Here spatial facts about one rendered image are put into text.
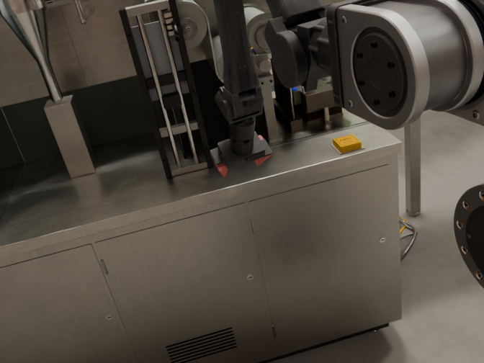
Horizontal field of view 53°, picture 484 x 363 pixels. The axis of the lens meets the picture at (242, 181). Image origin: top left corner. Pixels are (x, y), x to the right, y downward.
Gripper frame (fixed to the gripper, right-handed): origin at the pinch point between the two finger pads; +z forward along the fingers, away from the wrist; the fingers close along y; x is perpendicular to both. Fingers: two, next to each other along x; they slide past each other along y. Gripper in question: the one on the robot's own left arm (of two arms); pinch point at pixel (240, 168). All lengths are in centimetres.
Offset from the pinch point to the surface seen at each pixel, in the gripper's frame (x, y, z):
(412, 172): -29, -116, 105
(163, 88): -41.4, 7.4, 7.4
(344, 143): -7.5, -40.2, 18.4
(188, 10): -58, -8, -5
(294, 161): -10.0, -24.0, 22.6
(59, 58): -87, 34, 24
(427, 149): -65, -174, 157
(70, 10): -93, 25, 10
